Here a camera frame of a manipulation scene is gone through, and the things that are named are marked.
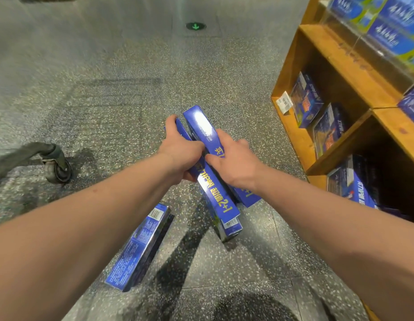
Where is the person's left hand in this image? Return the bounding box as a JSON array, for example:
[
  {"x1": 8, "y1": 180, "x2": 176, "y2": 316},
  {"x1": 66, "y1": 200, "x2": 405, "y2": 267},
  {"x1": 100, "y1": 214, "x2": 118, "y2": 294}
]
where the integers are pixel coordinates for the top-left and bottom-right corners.
[{"x1": 158, "y1": 115, "x2": 206, "y2": 184}]

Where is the person's right hand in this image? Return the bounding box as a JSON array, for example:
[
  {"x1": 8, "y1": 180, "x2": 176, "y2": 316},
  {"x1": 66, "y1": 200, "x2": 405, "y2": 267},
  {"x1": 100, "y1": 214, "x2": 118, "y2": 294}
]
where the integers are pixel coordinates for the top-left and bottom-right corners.
[{"x1": 205, "y1": 129, "x2": 266, "y2": 195}]

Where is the long blue box yellow print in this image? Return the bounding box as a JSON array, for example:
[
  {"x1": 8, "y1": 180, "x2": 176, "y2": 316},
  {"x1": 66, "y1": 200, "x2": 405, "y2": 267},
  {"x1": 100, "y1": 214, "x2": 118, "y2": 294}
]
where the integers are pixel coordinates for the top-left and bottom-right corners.
[{"x1": 182, "y1": 105, "x2": 262, "y2": 208}]

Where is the long blue box barcode end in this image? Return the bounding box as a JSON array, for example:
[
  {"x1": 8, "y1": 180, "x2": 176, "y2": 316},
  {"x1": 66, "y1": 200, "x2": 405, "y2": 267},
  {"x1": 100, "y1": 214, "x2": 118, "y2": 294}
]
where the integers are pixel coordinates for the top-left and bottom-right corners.
[{"x1": 164, "y1": 118, "x2": 243, "y2": 243}]

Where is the person's right forearm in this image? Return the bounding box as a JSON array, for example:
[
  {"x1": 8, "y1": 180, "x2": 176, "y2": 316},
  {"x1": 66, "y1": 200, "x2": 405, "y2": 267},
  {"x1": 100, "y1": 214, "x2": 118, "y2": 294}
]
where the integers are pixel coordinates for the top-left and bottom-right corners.
[{"x1": 253, "y1": 164, "x2": 414, "y2": 321}]

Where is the person's left forearm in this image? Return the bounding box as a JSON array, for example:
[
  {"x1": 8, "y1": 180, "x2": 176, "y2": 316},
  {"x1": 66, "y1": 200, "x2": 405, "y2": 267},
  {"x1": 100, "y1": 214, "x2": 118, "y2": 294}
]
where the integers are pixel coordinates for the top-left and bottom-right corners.
[{"x1": 0, "y1": 152, "x2": 181, "y2": 321}]

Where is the white price tag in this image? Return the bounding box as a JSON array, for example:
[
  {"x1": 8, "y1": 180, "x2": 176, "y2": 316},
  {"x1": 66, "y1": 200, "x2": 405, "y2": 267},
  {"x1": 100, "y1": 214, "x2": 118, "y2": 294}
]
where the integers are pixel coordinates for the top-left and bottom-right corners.
[{"x1": 276, "y1": 91, "x2": 294, "y2": 115}]

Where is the blue box orange picture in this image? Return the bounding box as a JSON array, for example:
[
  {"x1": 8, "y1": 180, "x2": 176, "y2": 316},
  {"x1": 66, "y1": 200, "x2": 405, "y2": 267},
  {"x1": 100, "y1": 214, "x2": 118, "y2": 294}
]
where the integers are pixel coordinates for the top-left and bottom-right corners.
[
  {"x1": 290, "y1": 71, "x2": 325, "y2": 129},
  {"x1": 311, "y1": 103, "x2": 348, "y2": 160}
]

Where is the long blue box white text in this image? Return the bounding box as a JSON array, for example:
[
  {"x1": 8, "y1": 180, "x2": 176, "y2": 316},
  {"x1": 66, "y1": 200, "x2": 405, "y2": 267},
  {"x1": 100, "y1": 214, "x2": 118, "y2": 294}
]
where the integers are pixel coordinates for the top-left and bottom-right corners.
[{"x1": 105, "y1": 203, "x2": 173, "y2": 293}]

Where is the grey cart caster wheel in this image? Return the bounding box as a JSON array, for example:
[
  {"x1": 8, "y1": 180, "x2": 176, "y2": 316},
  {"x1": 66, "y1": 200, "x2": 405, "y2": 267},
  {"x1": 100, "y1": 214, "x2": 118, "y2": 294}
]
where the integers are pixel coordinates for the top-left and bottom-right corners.
[{"x1": 43, "y1": 154, "x2": 73, "y2": 185}]

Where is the wooden display shelf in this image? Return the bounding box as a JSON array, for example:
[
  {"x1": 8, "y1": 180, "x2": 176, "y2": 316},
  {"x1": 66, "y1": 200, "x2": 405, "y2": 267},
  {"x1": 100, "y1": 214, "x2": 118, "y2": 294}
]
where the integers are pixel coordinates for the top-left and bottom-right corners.
[{"x1": 271, "y1": 0, "x2": 414, "y2": 321}]

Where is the clear acrylic display holder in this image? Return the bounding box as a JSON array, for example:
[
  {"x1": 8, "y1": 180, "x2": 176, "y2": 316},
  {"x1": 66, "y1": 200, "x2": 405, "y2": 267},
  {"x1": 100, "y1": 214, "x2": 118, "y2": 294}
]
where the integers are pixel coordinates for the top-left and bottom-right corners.
[{"x1": 321, "y1": 0, "x2": 414, "y2": 85}]

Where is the dark blue box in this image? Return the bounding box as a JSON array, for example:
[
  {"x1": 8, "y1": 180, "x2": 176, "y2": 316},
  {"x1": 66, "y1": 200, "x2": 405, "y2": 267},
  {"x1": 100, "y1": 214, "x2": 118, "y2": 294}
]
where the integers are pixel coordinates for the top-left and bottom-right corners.
[{"x1": 397, "y1": 83, "x2": 414, "y2": 128}]

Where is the blue green boxes group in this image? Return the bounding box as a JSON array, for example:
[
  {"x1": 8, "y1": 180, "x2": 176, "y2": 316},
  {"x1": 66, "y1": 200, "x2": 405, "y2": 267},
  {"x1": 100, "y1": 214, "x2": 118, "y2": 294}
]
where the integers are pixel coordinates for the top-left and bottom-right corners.
[{"x1": 328, "y1": 0, "x2": 414, "y2": 69}]

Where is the grey cart frame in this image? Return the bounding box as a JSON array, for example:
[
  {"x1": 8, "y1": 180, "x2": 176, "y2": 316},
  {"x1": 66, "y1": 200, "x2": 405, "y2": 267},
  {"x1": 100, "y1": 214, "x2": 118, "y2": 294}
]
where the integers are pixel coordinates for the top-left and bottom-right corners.
[{"x1": 0, "y1": 142, "x2": 65, "y2": 188}]

